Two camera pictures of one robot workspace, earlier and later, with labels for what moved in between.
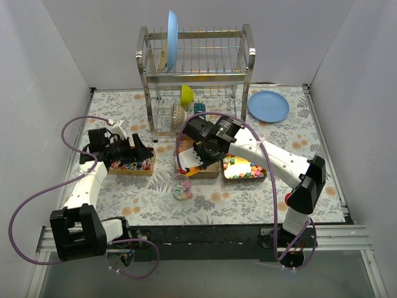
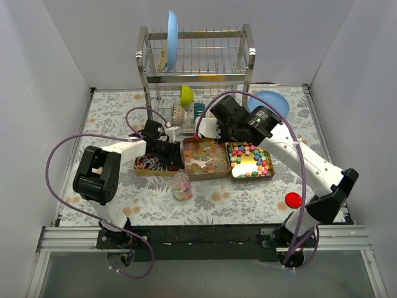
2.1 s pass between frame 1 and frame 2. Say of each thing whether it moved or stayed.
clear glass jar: stayed
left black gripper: moved
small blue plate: stayed
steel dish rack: stayed
